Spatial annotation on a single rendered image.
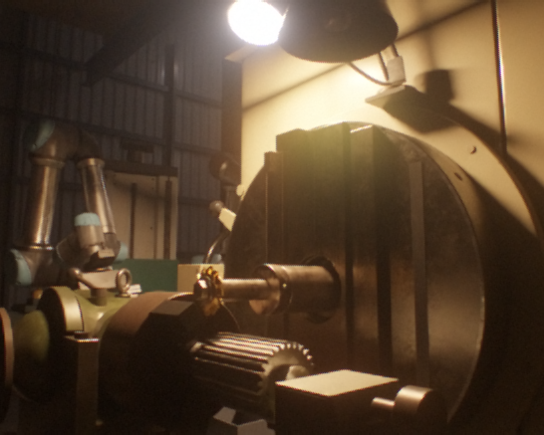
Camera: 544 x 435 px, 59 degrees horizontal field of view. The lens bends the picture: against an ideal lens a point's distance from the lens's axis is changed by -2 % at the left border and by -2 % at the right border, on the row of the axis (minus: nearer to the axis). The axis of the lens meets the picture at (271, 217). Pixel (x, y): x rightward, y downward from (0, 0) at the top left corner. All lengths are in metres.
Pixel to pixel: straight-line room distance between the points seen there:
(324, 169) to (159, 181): 1.28
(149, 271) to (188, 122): 10.49
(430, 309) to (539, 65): 0.37
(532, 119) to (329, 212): 0.32
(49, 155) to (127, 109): 9.94
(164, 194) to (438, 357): 1.51
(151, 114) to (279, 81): 10.76
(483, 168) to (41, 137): 1.28
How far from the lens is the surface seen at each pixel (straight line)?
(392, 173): 0.75
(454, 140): 0.80
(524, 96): 0.79
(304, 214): 0.84
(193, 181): 12.01
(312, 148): 0.85
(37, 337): 0.88
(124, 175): 2.04
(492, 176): 0.76
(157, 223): 2.00
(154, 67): 12.31
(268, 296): 0.73
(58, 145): 1.67
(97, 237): 1.43
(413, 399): 0.44
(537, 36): 0.82
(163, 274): 1.95
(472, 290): 0.67
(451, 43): 0.88
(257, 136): 1.16
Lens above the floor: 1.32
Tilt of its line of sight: 7 degrees up
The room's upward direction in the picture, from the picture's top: straight up
